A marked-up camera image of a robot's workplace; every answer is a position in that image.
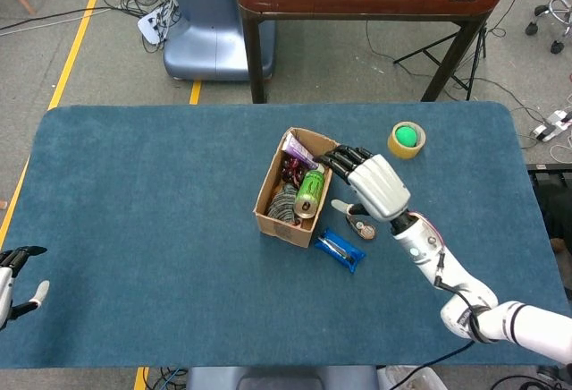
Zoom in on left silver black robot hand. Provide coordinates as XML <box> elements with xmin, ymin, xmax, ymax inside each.
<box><xmin>0</xmin><ymin>245</ymin><xmax>50</xmax><ymax>331</ymax></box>

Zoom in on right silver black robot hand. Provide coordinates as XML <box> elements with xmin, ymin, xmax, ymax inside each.
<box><xmin>312</xmin><ymin>142</ymin><xmax>411</xmax><ymax>225</ymax></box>

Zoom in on small brown oval object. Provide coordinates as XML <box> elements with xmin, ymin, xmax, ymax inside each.
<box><xmin>346</xmin><ymin>214</ymin><xmax>378</xmax><ymax>242</ymax></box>

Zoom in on green soda can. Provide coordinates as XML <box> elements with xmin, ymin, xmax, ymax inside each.
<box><xmin>294</xmin><ymin>168</ymin><xmax>326</xmax><ymax>220</ymax></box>

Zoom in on blue cookie snack pack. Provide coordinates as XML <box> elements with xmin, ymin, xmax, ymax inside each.
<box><xmin>313</xmin><ymin>227</ymin><xmax>367</xmax><ymax>275</ymax></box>

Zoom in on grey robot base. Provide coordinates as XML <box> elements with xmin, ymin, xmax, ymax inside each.
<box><xmin>185</xmin><ymin>365</ymin><xmax>380</xmax><ymax>390</ymax></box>

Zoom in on yellow tape roll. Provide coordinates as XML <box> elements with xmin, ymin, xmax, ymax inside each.
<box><xmin>386</xmin><ymin>121</ymin><xmax>426</xmax><ymax>159</ymax></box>

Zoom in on brown cardboard box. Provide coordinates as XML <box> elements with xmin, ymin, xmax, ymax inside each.
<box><xmin>252</xmin><ymin>126</ymin><xmax>341</xmax><ymax>249</ymax></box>

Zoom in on green ball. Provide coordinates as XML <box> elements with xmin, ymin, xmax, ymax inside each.
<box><xmin>394</xmin><ymin>125</ymin><xmax>419</xmax><ymax>148</ymax></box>

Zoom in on dark red grape bunch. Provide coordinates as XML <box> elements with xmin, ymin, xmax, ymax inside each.
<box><xmin>281</xmin><ymin>157</ymin><xmax>309</xmax><ymax>184</ymax></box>

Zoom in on purple white tube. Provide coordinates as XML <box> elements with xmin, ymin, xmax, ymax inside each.
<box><xmin>282</xmin><ymin>132</ymin><xmax>326</xmax><ymax>173</ymax></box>

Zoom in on grey striped knitted cloth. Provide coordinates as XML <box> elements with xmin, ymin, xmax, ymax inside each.
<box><xmin>266</xmin><ymin>183</ymin><xmax>299</xmax><ymax>225</ymax></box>

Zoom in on blue felt table mat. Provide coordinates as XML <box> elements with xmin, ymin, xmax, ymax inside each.
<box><xmin>0</xmin><ymin>101</ymin><xmax>572</xmax><ymax>369</ymax></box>

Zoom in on black equipment case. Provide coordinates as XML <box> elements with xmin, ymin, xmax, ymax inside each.
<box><xmin>526</xmin><ymin>162</ymin><xmax>572</xmax><ymax>235</ymax></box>

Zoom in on white power strip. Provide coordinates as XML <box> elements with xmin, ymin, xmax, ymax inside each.
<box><xmin>531</xmin><ymin>122</ymin><xmax>558</xmax><ymax>142</ymax></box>
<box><xmin>137</xmin><ymin>7</ymin><xmax>173</xmax><ymax>46</ymax></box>
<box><xmin>545</xmin><ymin>110</ymin><xmax>572</xmax><ymax>130</ymax></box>

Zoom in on black tripod stand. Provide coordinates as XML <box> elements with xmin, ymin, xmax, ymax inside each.
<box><xmin>392</xmin><ymin>0</ymin><xmax>524</xmax><ymax>101</ymax></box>

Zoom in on brown mahjong table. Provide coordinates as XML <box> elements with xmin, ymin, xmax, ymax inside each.
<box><xmin>235</xmin><ymin>0</ymin><xmax>506</xmax><ymax>104</ymax></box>

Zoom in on white plastic bag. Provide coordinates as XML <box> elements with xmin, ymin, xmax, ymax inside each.
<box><xmin>377</xmin><ymin>365</ymin><xmax>443</xmax><ymax>390</ymax></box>

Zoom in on chrome wheeled stool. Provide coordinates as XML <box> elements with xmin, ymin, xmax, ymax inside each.
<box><xmin>526</xmin><ymin>0</ymin><xmax>572</xmax><ymax>55</ymax></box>

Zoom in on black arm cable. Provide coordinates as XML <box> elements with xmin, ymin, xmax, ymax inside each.
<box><xmin>388</xmin><ymin>250</ymin><xmax>492</xmax><ymax>386</ymax></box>

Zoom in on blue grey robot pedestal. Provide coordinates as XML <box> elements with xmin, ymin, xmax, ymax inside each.
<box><xmin>163</xmin><ymin>0</ymin><xmax>276</xmax><ymax>81</ymax></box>

